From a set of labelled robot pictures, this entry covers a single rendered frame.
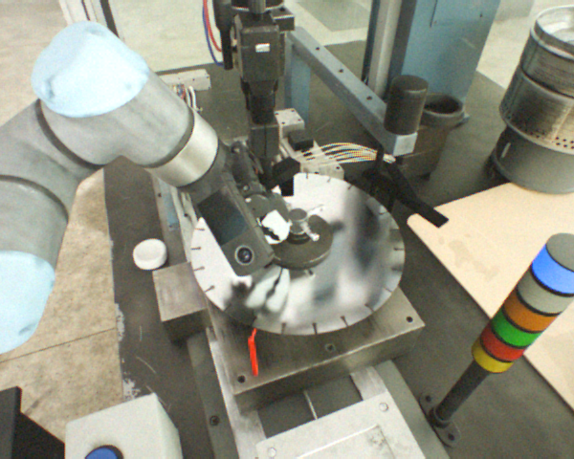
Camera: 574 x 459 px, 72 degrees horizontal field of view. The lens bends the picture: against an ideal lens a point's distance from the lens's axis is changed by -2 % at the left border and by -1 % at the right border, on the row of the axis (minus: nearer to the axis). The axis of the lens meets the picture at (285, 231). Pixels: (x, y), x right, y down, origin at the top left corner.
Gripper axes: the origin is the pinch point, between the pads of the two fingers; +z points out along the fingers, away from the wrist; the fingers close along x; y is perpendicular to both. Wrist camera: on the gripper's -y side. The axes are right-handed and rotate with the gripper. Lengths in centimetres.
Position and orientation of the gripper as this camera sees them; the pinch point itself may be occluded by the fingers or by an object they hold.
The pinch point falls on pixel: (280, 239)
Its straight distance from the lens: 57.3
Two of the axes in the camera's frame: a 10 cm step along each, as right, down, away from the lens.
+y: -2.8, -8.2, 5.0
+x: -8.6, 4.5, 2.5
